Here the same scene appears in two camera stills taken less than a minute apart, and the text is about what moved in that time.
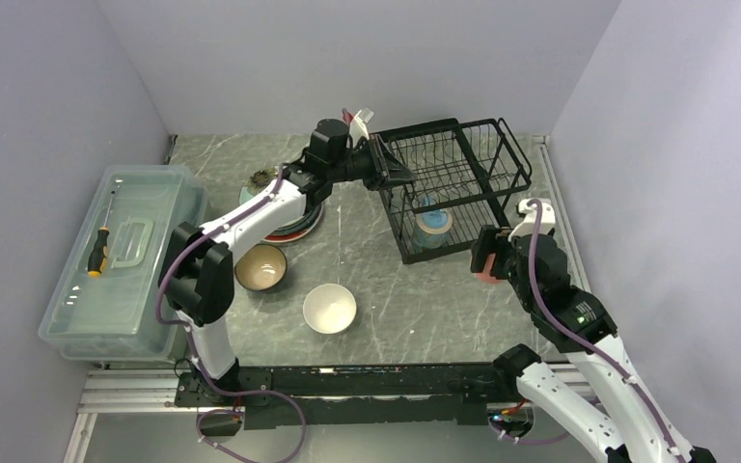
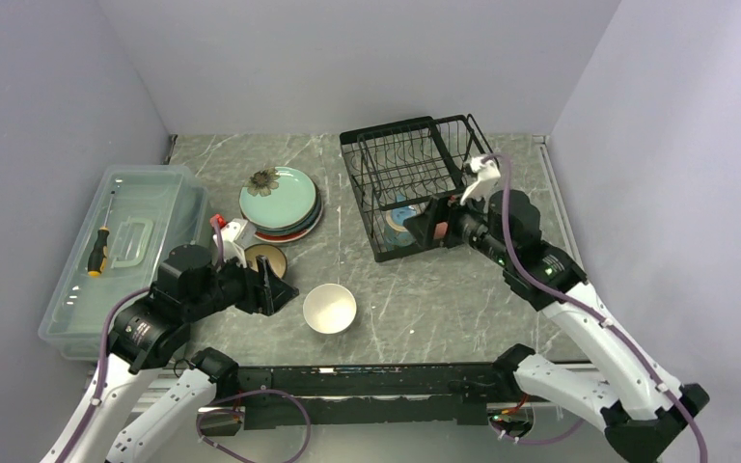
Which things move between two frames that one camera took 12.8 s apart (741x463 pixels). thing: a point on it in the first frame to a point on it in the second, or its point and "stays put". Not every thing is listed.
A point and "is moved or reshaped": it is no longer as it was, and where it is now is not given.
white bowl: [329, 309] stays put
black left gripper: [385, 169] to [273, 290]
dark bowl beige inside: [261, 267] stays put
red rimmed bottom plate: [293, 235] stays put
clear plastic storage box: [104, 309] stays put
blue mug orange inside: [432, 227] is moved or reshaped
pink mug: [485, 276] to [441, 230]
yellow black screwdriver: [98, 250] stays put
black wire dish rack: [466, 175] is moved or reshaped
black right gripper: [487, 240] to [439, 209]
